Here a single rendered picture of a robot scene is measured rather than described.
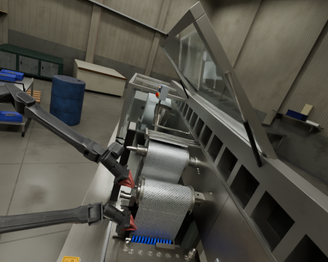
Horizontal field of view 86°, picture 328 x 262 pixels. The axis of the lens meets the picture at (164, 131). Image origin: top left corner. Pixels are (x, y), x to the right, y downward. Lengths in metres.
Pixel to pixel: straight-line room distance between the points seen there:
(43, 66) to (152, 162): 7.21
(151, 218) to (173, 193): 0.16
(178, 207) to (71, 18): 9.35
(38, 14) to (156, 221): 9.39
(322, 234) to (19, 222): 0.82
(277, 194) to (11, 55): 7.95
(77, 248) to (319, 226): 0.98
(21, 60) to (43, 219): 7.42
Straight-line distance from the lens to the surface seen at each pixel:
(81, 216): 0.84
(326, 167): 7.69
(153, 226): 1.00
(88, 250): 1.12
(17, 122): 3.82
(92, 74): 7.52
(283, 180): 0.63
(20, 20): 9.83
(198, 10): 0.52
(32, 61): 7.97
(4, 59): 8.09
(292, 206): 0.61
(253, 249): 0.71
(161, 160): 1.03
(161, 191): 0.88
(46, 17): 9.76
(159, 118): 1.43
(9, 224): 0.76
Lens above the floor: 1.84
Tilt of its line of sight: 20 degrees down
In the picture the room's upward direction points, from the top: 18 degrees clockwise
